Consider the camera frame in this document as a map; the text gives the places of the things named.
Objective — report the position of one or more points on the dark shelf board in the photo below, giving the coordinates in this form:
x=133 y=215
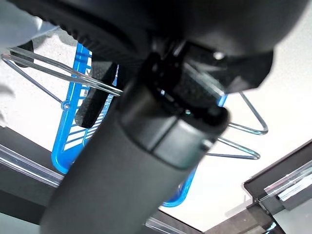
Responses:
x=22 y=195
x=273 y=212

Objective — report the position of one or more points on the clear plastic shelf price rail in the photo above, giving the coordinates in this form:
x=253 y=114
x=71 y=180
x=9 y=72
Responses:
x=29 y=168
x=292 y=181
x=170 y=225

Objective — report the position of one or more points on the blue plastic shopping basket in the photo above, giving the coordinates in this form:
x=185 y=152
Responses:
x=73 y=136

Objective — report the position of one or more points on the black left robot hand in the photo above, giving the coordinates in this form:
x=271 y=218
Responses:
x=151 y=151

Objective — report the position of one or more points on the light grey fabric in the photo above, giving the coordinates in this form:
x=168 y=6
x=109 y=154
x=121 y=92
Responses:
x=14 y=22

